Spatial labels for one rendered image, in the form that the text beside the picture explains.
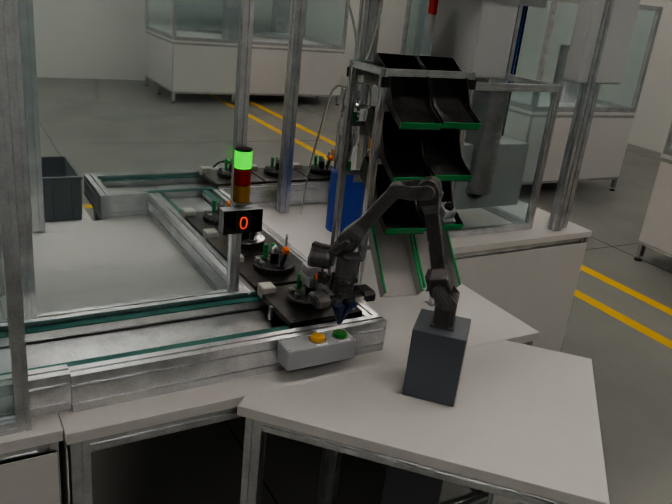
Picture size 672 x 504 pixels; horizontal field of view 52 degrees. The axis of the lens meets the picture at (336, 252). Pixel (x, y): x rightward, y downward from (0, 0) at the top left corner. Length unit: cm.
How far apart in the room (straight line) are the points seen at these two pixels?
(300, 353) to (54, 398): 61
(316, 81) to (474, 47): 855
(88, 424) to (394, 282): 99
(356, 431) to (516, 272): 180
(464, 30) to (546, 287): 132
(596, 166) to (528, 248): 483
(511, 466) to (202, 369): 80
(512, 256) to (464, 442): 166
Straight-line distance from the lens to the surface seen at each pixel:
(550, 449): 184
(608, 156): 825
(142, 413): 177
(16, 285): 157
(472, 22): 307
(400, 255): 221
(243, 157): 195
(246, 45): 195
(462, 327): 186
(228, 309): 210
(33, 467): 179
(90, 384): 176
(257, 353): 188
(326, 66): 1153
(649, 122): 1180
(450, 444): 176
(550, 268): 353
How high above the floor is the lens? 187
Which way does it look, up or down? 21 degrees down
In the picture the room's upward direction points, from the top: 6 degrees clockwise
